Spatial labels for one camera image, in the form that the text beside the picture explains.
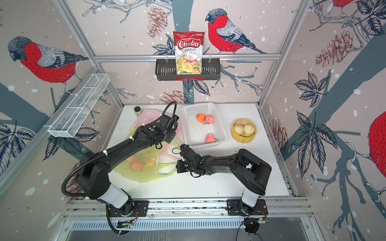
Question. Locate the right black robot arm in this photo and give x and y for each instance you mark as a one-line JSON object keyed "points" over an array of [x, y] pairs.
{"points": [[249, 169]]}

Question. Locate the red peach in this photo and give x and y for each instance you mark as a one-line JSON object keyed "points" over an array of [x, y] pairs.
{"points": [[136, 165]]}

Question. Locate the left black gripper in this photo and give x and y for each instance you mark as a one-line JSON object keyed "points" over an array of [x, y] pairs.
{"points": [[172, 136]]}

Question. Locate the yellow bamboo steamer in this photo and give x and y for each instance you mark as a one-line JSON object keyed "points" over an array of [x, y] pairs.
{"points": [[242, 139]]}

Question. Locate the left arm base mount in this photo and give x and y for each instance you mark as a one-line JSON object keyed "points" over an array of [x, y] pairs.
{"points": [[132, 209]]}

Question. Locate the Chuba cassava chips bag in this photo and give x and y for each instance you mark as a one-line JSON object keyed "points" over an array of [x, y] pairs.
{"points": [[189, 52]]}

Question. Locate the white perforated plastic basket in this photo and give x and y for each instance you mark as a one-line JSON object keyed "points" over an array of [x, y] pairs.
{"points": [[195, 132]]}

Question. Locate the pink peach bottom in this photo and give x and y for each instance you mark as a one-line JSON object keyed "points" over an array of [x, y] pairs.
{"points": [[210, 138]]}

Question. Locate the green plastic bag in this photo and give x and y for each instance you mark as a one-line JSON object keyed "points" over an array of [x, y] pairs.
{"points": [[158, 163]]}

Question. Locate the pink peach beside orange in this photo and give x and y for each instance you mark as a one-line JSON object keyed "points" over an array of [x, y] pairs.
{"points": [[209, 119]]}

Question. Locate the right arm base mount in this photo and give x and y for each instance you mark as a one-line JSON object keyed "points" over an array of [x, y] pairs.
{"points": [[235, 207]]}

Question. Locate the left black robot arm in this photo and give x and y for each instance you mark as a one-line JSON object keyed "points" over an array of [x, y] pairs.
{"points": [[91, 178]]}

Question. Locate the right white bun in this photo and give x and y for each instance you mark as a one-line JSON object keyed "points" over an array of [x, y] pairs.
{"points": [[249, 130]]}

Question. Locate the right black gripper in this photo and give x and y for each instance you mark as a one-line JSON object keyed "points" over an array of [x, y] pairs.
{"points": [[179, 168]]}

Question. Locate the white bun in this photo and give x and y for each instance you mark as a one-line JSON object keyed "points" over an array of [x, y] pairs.
{"points": [[249, 130], [239, 129]]}

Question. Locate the left white bun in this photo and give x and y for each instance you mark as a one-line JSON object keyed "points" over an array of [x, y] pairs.
{"points": [[239, 129]]}

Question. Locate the black wall basket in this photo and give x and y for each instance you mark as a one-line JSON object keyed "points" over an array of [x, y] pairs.
{"points": [[166, 70]]}

